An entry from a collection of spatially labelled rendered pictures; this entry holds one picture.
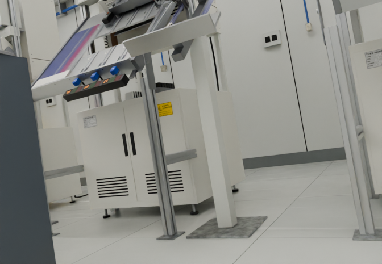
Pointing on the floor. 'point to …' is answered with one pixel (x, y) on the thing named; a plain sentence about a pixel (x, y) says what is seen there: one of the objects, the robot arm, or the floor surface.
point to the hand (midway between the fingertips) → (183, 4)
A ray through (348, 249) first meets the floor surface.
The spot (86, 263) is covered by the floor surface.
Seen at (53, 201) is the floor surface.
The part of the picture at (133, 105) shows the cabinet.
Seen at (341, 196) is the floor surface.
